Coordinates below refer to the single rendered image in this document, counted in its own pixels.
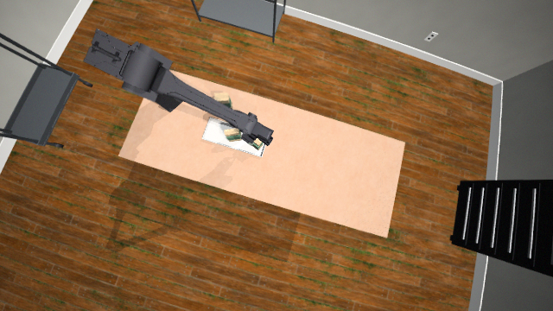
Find white shallow tray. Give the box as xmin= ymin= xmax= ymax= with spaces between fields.
xmin=202 ymin=117 xmax=266 ymax=157

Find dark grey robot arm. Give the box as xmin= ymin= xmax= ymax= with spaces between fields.
xmin=83 ymin=29 xmax=274 ymax=146

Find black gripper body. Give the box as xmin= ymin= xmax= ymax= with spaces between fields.
xmin=241 ymin=133 xmax=254 ymax=143

